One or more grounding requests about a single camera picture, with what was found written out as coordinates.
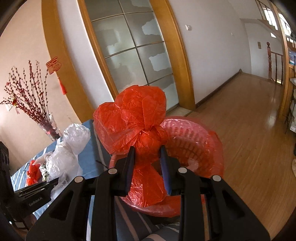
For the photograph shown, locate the clear plastic bag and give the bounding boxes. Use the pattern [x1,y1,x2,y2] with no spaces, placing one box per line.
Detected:
[33,123,91,196]

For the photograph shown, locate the red hanging tassel ornament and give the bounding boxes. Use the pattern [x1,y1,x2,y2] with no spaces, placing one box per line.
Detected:
[45,56,68,95]

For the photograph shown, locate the small white wall switch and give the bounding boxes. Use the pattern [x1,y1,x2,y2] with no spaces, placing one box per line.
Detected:
[185,25,192,31]

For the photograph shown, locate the red trash basket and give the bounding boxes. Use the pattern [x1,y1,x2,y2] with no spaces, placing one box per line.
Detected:
[110,116,224,217]

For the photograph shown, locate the blue white striped tablecloth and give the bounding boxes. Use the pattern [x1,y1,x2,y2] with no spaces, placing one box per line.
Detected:
[11,120,179,240]

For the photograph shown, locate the glass vase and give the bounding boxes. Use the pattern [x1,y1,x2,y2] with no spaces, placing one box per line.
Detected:
[38,113,62,141]

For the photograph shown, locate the red plastic bag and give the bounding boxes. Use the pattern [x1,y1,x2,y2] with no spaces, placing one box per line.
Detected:
[93,85,169,207]
[26,160,42,186]

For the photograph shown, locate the wooden stair railing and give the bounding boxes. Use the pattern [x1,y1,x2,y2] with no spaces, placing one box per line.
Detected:
[266,42,283,85]

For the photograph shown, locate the frosted glass sliding door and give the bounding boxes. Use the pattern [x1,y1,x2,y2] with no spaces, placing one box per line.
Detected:
[85,0,179,109]

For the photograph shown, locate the wooden display shelf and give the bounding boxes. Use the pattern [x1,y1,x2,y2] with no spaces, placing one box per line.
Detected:
[278,27,296,135]

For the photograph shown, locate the red berry branches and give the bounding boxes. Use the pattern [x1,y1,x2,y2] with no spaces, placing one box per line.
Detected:
[0,60,50,126]

